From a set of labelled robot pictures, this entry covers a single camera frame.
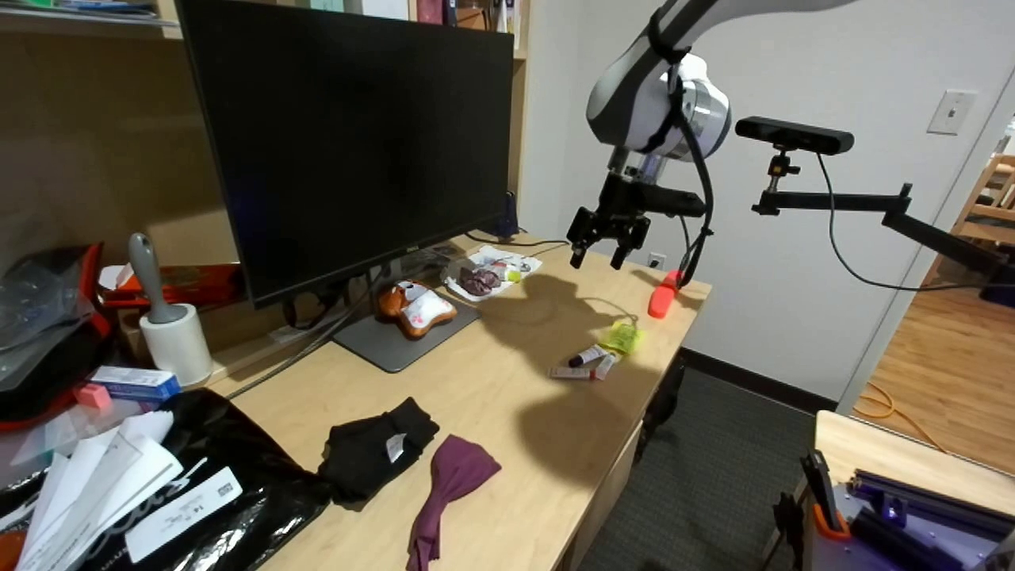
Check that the light wooden side table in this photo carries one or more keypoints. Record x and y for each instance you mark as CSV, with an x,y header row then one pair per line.
x,y
899,449

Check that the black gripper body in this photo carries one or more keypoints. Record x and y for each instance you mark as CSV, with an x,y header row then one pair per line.
x,y
619,210

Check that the red box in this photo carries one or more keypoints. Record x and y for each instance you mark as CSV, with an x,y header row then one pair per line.
x,y
202,283

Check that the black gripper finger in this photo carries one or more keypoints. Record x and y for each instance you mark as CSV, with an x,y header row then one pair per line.
x,y
582,233
631,243

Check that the light wooden shelf unit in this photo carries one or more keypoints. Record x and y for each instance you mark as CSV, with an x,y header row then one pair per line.
x,y
97,115

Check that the white tube orange cap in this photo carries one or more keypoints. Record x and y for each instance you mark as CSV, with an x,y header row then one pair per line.
x,y
574,374

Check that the black stereo camera bar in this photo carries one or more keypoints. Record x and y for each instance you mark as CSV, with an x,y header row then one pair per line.
x,y
794,134

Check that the white printed label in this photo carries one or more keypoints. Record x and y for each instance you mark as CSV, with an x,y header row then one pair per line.
x,y
184,511

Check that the black plastic bag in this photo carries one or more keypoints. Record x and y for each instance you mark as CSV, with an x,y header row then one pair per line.
x,y
256,497

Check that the small red object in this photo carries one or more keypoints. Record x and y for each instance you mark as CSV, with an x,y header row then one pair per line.
x,y
663,296

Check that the large black computer monitor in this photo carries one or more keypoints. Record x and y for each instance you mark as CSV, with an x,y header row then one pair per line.
x,y
351,138

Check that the dark grey mouse pad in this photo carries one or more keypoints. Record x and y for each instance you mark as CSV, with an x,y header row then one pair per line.
x,y
398,347

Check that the pink eraser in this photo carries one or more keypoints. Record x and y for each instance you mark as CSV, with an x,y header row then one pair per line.
x,y
92,397

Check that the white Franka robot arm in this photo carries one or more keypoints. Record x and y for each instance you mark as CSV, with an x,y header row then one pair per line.
x,y
645,89

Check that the small grey object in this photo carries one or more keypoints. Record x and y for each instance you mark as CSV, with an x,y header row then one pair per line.
x,y
583,358

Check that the grey crumpled plastic bag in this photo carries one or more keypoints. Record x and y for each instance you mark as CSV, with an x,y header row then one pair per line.
x,y
41,306

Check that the black tool orange grip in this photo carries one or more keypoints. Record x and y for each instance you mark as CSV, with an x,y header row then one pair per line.
x,y
821,492

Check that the white paper envelopes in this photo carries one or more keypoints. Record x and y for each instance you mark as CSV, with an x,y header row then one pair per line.
x,y
98,478

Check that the maroon cloth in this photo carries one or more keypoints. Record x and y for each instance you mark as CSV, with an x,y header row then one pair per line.
x,y
449,487

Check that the yellow-green plastic packet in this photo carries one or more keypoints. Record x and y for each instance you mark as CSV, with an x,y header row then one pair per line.
x,y
619,338

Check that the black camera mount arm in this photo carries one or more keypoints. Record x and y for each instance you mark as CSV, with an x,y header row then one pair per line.
x,y
843,198

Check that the black cloth with white label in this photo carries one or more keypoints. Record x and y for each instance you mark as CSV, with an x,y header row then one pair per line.
x,y
370,449

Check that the blue white small box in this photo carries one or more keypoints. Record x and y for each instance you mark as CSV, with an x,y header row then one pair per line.
x,y
131,381

